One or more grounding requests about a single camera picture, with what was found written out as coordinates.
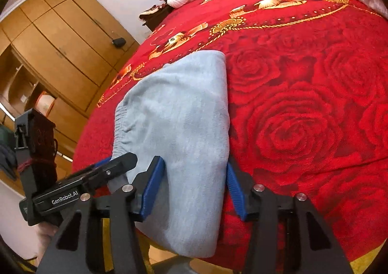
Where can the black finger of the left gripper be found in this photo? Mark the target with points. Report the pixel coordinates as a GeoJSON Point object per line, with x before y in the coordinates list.
{"type": "Point", "coordinates": [102, 162]}
{"type": "Point", "coordinates": [93, 178]}

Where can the wooden wardrobe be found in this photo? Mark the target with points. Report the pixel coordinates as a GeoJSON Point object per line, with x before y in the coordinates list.
{"type": "Point", "coordinates": [58, 56]}

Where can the dark wooden nightstand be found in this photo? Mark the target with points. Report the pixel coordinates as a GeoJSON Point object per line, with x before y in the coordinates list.
{"type": "Point", "coordinates": [155, 20]}

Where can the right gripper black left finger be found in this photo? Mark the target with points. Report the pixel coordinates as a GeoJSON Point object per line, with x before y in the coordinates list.
{"type": "Point", "coordinates": [78, 245]}

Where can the folded cloth on nightstand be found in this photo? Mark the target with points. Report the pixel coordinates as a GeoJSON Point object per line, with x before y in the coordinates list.
{"type": "Point", "coordinates": [153, 10]}

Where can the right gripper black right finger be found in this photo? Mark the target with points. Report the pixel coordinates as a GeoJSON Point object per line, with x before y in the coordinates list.
{"type": "Point", "coordinates": [286, 228]}

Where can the small black hanging bag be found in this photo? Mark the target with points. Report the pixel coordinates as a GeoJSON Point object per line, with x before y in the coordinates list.
{"type": "Point", "coordinates": [119, 42]}

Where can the grey sweatpants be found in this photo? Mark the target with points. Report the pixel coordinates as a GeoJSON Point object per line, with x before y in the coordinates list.
{"type": "Point", "coordinates": [180, 113]}

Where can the person's left hand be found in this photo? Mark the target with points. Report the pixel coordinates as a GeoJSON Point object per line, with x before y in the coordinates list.
{"type": "Point", "coordinates": [45, 232]}

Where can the red rose blanket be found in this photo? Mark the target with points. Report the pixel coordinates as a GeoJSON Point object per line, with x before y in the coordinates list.
{"type": "Point", "coordinates": [307, 105]}

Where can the black camera mount box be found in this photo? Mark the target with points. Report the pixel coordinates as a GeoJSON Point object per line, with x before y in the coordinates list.
{"type": "Point", "coordinates": [35, 150]}

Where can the yellow fluffy blanket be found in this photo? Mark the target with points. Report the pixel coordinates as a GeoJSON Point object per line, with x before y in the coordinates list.
{"type": "Point", "coordinates": [360, 264]}

